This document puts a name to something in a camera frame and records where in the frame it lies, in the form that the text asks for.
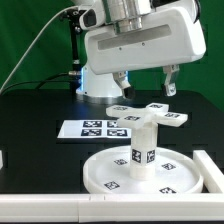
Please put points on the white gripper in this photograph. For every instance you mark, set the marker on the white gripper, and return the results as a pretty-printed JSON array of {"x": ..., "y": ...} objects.
[{"x": 168, "y": 36}]

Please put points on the white cross-shaped table base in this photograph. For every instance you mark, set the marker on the white cross-shaped table base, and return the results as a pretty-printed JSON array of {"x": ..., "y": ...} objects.
[{"x": 136, "y": 118}]

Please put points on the white round table top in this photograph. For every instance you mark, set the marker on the white round table top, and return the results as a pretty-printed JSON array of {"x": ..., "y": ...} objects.
[{"x": 121, "y": 170}]

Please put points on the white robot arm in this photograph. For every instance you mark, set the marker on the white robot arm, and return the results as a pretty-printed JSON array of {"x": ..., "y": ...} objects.
[{"x": 124, "y": 16}]

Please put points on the white marker sheet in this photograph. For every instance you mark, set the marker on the white marker sheet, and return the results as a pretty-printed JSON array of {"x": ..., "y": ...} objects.
[{"x": 90, "y": 129}]

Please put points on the black camera stand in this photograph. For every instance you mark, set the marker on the black camera stand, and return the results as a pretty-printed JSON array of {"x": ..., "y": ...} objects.
[{"x": 73, "y": 15}]

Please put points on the white right rail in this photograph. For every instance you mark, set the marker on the white right rail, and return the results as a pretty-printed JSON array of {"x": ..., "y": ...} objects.
[{"x": 213, "y": 177}]

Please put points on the white rail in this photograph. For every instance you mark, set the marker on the white rail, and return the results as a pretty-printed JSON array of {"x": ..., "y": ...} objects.
[
  {"x": 213, "y": 177},
  {"x": 99, "y": 208}
]

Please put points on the white front rail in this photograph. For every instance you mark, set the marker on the white front rail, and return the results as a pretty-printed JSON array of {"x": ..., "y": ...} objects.
[{"x": 99, "y": 208}]

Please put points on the white left rail stub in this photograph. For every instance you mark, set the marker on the white left rail stub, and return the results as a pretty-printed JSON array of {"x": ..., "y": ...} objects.
[{"x": 1, "y": 160}]

